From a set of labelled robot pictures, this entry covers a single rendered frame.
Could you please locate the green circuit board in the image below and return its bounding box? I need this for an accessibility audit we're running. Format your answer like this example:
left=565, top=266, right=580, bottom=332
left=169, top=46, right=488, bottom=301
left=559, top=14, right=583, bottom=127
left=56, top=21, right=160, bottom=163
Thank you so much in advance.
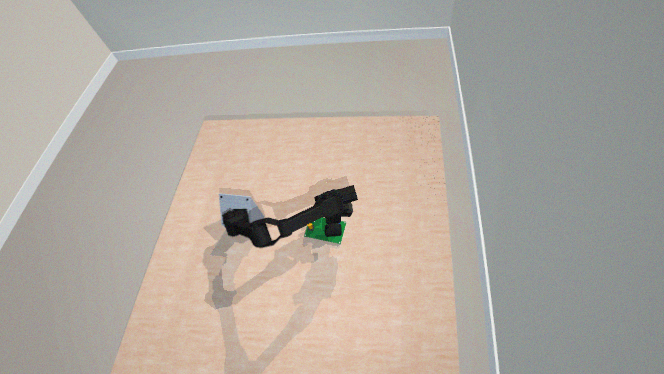
left=304, top=218, right=346, bottom=244

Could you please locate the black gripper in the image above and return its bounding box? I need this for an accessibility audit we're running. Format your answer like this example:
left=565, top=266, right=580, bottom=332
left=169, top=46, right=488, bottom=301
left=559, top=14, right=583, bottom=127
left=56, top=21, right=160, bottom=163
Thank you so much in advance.
left=325, top=216, right=342, bottom=237

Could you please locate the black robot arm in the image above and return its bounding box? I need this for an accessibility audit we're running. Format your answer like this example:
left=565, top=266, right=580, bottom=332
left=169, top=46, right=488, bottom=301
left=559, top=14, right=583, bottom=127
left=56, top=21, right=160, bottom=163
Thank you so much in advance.
left=221, top=185, right=358, bottom=249

